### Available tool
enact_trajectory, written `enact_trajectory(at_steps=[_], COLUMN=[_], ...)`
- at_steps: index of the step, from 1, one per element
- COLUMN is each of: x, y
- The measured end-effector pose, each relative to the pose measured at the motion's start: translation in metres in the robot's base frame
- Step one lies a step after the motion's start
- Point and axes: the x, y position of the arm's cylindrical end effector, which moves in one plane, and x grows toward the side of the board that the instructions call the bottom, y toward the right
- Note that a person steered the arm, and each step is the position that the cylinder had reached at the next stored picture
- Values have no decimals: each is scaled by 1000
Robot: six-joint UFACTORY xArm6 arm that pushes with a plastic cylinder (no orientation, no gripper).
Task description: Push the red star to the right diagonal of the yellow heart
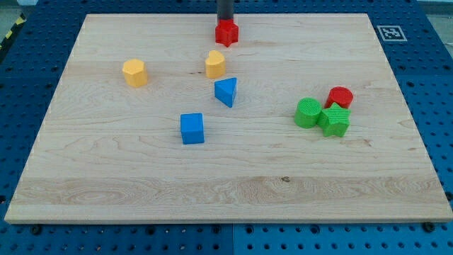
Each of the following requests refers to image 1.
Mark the red cylinder block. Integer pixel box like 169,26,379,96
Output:
324,86,354,108

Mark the blue triangle block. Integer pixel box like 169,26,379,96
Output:
214,77,237,108

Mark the light wooden board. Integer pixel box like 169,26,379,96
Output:
5,13,452,224

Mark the white fiducial marker tag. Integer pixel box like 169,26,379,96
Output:
377,25,407,42

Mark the yellow hexagon block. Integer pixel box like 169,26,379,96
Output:
122,59,148,88

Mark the green cylinder block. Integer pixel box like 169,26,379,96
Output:
294,97,322,129

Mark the yellow heart block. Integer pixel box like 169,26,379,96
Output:
205,50,226,79

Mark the blue cube block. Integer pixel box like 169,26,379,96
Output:
180,113,205,145

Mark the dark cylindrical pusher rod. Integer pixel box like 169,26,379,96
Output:
217,0,234,20

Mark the green star block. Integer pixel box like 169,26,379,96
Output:
317,103,351,137

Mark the red star block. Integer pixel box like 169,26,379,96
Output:
215,19,239,47

